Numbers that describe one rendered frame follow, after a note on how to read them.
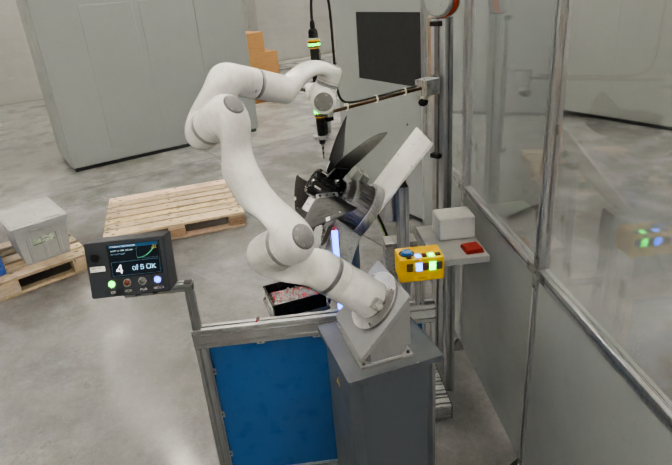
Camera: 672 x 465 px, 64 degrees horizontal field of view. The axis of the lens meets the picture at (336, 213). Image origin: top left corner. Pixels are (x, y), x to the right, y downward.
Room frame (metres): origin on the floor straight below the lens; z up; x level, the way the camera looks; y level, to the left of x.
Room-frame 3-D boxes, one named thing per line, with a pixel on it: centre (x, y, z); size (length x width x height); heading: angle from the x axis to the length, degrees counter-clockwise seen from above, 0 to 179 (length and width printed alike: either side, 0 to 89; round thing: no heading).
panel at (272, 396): (1.69, 0.11, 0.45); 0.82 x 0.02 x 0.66; 93
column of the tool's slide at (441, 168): (2.50, -0.53, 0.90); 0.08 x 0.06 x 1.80; 38
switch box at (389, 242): (2.30, -0.29, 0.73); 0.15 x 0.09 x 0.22; 93
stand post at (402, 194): (2.21, -0.30, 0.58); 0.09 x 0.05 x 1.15; 3
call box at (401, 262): (1.72, -0.29, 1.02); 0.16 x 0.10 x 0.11; 93
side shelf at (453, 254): (2.20, -0.51, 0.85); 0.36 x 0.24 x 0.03; 3
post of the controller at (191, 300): (1.67, 0.54, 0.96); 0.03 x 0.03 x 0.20; 3
